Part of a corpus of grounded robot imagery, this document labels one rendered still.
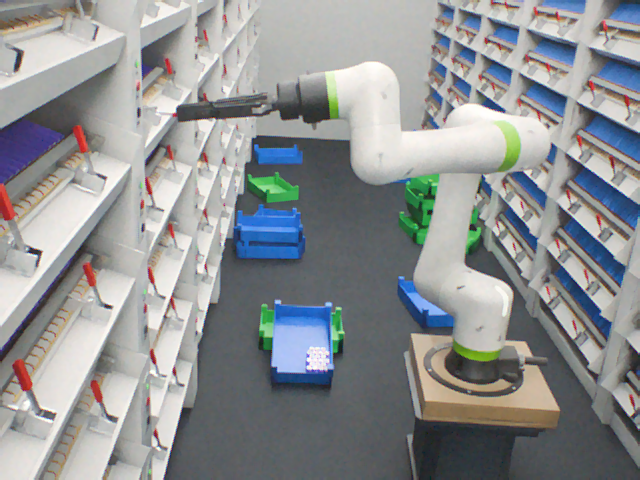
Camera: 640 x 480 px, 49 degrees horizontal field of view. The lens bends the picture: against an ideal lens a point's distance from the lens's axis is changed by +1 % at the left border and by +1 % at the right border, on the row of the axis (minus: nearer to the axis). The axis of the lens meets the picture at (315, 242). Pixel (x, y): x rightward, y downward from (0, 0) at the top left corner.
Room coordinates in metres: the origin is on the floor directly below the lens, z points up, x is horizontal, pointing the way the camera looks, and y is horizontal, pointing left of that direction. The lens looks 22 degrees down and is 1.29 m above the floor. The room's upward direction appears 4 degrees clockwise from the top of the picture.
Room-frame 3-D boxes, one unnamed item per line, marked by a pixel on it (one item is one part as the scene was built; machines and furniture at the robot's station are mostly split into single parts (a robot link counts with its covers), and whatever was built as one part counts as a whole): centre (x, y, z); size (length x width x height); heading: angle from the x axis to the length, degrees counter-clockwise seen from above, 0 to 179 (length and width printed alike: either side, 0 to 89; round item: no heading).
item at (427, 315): (2.56, -0.49, 0.04); 0.30 x 0.20 x 0.08; 14
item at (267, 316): (2.25, 0.03, 0.04); 0.30 x 0.20 x 0.08; 93
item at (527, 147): (1.57, -0.43, 0.93); 0.18 x 0.13 x 0.12; 126
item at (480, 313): (1.58, -0.42, 0.49); 0.16 x 0.13 x 0.19; 36
